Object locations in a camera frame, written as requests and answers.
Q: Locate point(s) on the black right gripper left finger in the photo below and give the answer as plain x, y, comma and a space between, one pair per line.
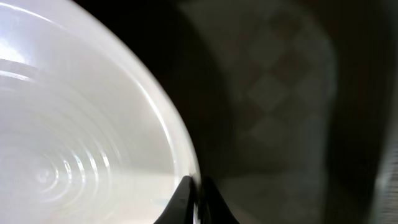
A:
180, 207

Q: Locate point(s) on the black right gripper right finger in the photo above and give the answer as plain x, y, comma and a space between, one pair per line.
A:
213, 208

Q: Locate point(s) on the dark brown serving tray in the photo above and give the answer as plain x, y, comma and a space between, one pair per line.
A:
311, 89

